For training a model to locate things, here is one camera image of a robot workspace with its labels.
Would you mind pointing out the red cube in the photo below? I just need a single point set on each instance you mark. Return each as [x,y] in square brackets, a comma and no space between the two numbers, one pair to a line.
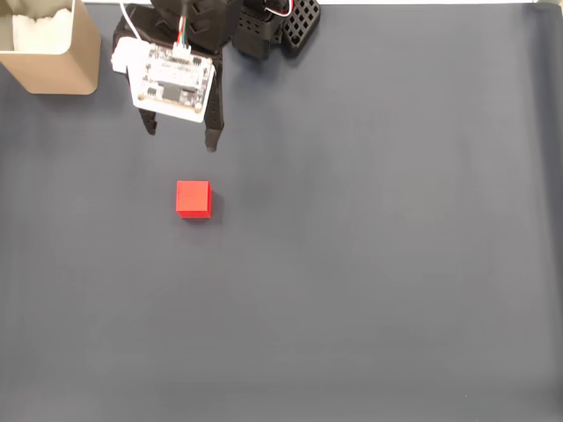
[192,197]

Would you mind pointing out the beige box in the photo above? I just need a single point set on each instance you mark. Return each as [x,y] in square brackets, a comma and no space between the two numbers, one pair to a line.
[66,72]

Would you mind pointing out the white foam padding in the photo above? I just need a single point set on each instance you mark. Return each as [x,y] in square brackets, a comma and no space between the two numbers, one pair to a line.
[41,37]

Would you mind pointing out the grey table mat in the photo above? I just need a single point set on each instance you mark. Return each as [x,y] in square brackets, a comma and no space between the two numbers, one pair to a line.
[352,264]

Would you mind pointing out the white camera circuit board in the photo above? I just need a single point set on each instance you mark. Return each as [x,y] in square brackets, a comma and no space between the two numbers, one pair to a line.
[173,85]

